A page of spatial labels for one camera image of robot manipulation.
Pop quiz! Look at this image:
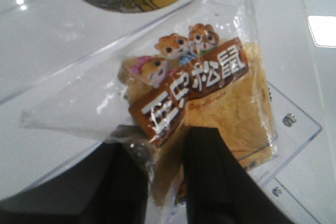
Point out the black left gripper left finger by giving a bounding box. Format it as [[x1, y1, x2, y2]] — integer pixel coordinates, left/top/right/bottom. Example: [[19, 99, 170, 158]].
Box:
[[1, 144, 148, 223]]

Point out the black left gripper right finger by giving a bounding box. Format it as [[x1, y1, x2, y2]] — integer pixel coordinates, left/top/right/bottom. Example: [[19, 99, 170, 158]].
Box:
[[183, 127, 292, 223]]

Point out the bread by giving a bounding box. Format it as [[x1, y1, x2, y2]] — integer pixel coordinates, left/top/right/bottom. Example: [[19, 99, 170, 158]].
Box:
[[21, 0, 277, 206]]

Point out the clear acrylic display shelf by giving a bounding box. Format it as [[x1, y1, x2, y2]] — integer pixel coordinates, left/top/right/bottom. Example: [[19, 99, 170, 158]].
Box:
[[1, 0, 335, 223]]

